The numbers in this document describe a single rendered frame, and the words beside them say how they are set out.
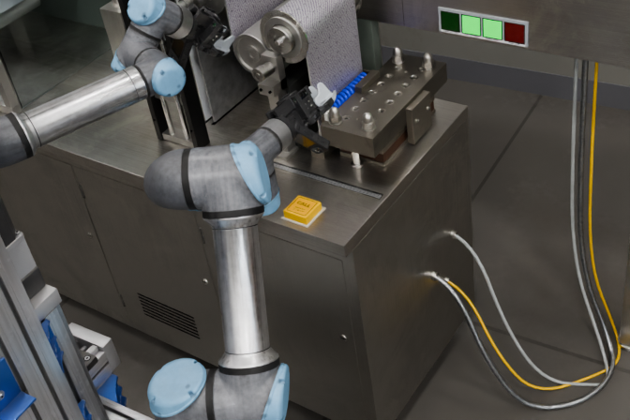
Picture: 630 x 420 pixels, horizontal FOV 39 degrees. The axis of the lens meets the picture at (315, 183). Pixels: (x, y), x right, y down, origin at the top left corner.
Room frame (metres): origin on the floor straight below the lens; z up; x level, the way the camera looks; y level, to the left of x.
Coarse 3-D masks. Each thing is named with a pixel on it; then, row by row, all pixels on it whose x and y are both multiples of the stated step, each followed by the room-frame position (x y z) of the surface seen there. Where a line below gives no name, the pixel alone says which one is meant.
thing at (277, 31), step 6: (276, 24) 2.04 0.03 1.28; (270, 30) 2.03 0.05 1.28; (276, 30) 2.02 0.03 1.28; (282, 30) 2.01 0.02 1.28; (288, 30) 2.02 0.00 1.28; (270, 36) 2.04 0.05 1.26; (276, 36) 2.03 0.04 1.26; (288, 36) 2.00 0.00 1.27; (270, 42) 2.04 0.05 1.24; (282, 42) 2.02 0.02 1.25; (288, 42) 2.00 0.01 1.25; (294, 42) 2.01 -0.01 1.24; (276, 48) 2.03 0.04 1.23; (282, 48) 2.02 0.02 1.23; (288, 48) 2.00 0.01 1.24
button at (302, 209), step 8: (296, 200) 1.79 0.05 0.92; (304, 200) 1.78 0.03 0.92; (312, 200) 1.78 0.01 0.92; (288, 208) 1.76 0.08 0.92; (296, 208) 1.75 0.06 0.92; (304, 208) 1.75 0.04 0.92; (312, 208) 1.74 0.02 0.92; (320, 208) 1.76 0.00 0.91; (288, 216) 1.74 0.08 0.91; (296, 216) 1.73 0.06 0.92; (304, 216) 1.72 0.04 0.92; (312, 216) 1.73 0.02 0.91
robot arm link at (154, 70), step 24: (120, 72) 1.66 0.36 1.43; (144, 72) 1.66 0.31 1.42; (168, 72) 1.65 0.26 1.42; (72, 96) 1.60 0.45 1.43; (96, 96) 1.60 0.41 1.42; (120, 96) 1.61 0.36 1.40; (144, 96) 1.64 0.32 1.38; (168, 96) 1.65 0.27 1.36; (0, 120) 1.53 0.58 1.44; (24, 120) 1.53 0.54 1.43; (48, 120) 1.54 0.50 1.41; (72, 120) 1.56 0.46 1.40; (96, 120) 1.59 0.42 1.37; (0, 144) 1.49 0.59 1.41; (24, 144) 1.50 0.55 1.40; (0, 168) 1.50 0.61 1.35
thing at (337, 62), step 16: (336, 32) 2.10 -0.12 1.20; (352, 32) 2.16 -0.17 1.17; (320, 48) 2.04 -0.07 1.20; (336, 48) 2.10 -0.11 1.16; (352, 48) 2.16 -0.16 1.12; (320, 64) 2.04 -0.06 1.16; (336, 64) 2.09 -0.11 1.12; (352, 64) 2.15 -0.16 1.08; (320, 80) 2.03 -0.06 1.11; (336, 80) 2.08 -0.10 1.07; (352, 80) 2.14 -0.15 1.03
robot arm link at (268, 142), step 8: (264, 128) 1.69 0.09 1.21; (256, 136) 1.67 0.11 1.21; (264, 136) 1.67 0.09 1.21; (272, 136) 1.67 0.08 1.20; (256, 144) 1.64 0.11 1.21; (264, 144) 1.64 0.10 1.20; (272, 144) 1.65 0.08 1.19; (280, 144) 1.67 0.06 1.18; (264, 152) 1.63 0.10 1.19; (272, 152) 1.64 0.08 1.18; (280, 152) 1.67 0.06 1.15; (264, 160) 1.62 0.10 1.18; (272, 160) 1.64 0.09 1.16; (272, 168) 1.64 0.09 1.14
